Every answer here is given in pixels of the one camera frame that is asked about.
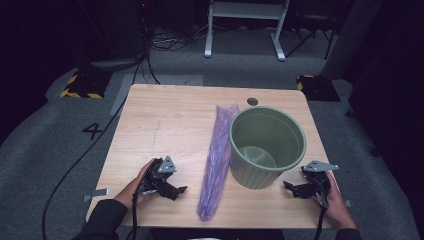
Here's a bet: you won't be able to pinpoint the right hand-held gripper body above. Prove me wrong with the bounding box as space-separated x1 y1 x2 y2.
301 160 340 205

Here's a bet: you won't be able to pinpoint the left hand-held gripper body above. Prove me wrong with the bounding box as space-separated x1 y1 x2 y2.
137 155 178 201

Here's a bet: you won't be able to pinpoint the green plastic bin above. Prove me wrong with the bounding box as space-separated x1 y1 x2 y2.
228 105 308 191

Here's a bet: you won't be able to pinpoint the purple plastic bag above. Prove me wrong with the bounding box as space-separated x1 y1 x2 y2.
196 103 241 222

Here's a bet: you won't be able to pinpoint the person's left hand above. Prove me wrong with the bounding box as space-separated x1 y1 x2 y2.
113 158 158 210

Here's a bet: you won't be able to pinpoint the person's right hand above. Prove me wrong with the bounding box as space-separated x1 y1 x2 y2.
312 171 358 231

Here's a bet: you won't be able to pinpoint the black yellow striped base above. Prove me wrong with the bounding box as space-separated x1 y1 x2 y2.
296 74 341 103
60 70 113 100

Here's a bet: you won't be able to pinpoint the dark stand with base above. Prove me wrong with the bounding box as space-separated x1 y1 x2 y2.
75 0 149 74

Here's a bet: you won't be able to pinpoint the black tripod legs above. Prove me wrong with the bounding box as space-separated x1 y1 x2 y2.
285 18 336 62

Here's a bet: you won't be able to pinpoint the grey curtain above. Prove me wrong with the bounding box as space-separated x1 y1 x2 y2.
320 0 384 81

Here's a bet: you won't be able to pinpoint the white metal stand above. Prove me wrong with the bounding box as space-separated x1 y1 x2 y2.
203 0 291 62

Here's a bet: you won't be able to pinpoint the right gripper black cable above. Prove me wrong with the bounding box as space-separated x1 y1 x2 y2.
313 199 328 240

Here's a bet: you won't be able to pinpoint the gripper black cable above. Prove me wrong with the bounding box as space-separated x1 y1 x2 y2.
313 199 328 240
130 191 140 240

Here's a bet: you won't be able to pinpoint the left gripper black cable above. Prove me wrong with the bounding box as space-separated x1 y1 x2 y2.
130 191 140 240

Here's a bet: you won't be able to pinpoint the long black floor cable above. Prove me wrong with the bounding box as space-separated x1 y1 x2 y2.
41 53 152 240

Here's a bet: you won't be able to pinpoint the bundle of floor cables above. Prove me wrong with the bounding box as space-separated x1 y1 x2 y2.
149 23 209 53

